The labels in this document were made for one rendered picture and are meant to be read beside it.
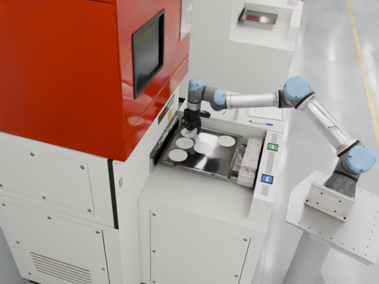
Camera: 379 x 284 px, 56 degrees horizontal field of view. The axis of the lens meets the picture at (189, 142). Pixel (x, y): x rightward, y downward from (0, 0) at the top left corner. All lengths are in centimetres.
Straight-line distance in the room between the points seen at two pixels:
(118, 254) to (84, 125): 73
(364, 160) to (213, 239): 78
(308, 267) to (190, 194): 80
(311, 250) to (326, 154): 175
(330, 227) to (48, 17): 145
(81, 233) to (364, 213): 137
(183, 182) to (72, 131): 71
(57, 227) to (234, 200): 86
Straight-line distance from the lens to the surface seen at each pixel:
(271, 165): 182
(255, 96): 187
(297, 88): 172
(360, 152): 169
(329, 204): 184
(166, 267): 212
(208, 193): 180
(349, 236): 183
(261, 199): 163
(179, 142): 196
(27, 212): 190
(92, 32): 112
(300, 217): 181
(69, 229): 182
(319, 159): 358
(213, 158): 188
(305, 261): 214
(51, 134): 144
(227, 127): 209
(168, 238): 190
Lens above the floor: 210
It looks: 38 degrees down
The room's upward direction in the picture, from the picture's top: 4 degrees clockwise
